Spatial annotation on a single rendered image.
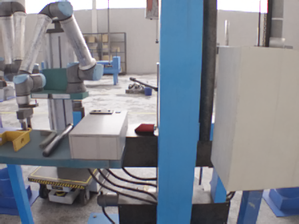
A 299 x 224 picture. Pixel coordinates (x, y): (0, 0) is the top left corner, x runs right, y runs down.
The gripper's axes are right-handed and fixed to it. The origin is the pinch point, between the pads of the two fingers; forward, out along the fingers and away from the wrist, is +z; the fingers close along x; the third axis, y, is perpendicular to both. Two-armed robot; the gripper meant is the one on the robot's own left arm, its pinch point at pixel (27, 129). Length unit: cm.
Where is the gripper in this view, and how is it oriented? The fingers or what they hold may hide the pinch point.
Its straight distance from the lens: 159.4
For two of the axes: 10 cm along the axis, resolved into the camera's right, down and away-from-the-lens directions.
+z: 0.0, 9.6, 2.7
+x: -0.1, 2.7, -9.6
